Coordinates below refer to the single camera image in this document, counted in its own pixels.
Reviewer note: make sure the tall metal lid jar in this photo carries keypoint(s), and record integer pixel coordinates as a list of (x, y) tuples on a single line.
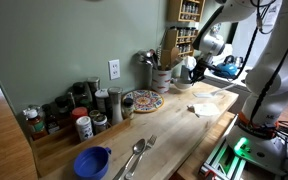
[(93, 85)]

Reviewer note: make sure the red lid spice container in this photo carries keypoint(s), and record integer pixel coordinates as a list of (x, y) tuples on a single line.
[(79, 112)]

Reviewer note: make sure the tall clear grinder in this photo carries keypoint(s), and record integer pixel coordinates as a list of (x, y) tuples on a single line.
[(116, 106)]

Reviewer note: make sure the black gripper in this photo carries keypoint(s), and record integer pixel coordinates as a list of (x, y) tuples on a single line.
[(199, 66)]

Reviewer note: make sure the metal fork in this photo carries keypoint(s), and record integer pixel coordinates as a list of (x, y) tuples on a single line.
[(150, 141)]

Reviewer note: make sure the white stove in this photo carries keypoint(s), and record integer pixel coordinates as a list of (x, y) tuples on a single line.
[(239, 100)]

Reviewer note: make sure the small black lid jar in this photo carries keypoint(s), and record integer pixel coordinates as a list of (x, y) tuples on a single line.
[(128, 109)]

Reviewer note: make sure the dark glass bottle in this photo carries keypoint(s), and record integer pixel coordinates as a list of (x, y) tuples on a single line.
[(51, 121)]

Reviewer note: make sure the small silver lid jar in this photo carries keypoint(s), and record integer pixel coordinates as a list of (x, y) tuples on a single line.
[(100, 125)]

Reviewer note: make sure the blue kettle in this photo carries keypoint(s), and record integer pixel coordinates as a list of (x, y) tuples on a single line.
[(225, 70)]

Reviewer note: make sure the white crock with red fish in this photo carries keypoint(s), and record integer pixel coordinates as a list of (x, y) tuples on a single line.
[(161, 80)]

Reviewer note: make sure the blue plastic measuring cup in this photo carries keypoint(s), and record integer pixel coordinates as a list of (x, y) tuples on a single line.
[(90, 163)]

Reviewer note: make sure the wooden spoon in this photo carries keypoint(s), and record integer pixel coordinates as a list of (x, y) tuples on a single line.
[(174, 53)]

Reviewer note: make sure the white plastic container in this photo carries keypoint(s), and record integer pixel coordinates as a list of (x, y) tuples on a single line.
[(101, 100)]

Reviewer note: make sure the wooden spice rack three shelves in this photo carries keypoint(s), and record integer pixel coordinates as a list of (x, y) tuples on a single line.
[(174, 10)]

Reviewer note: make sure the red sauce bottle white cap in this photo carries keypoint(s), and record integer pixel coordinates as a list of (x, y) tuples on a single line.
[(35, 125)]

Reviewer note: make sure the metal ladle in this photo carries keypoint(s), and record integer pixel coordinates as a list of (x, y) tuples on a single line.
[(143, 56)]

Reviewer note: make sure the wooden spice tray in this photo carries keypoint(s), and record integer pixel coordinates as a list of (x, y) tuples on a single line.
[(60, 150)]

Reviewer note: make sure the wooden spice rack two shelves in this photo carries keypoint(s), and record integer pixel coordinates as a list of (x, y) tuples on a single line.
[(170, 38)]

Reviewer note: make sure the metal spoon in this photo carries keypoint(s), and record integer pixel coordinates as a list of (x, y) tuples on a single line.
[(139, 146)]

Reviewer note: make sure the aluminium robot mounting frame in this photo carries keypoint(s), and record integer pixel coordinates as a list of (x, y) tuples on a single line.
[(224, 163)]

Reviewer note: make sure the black plastic spoon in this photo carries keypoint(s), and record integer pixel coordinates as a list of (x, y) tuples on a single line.
[(154, 60)]

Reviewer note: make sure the white labelled shaker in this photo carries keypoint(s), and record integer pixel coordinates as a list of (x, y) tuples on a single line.
[(84, 130)]

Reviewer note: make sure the white wall outlet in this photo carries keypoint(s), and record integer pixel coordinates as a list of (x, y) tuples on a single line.
[(114, 69)]

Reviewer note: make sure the colourful patterned ceramic plate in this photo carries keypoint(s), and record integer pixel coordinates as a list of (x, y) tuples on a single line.
[(144, 101)]

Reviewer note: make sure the black lid spice jar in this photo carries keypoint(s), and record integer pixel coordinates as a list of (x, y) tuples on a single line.
[(62, 106), (79, 91)]

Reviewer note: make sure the white ceramic bowl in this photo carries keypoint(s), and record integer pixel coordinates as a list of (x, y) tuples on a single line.
[(182, 84)]

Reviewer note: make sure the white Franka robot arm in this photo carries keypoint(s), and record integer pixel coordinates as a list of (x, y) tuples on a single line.
[(277, 43)]

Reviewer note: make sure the wooden spatula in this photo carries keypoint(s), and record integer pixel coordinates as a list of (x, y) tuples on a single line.
[(165, 58)]

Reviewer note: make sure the white tissue sheet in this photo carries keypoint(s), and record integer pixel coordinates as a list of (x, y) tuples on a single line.
[(190, 62)]

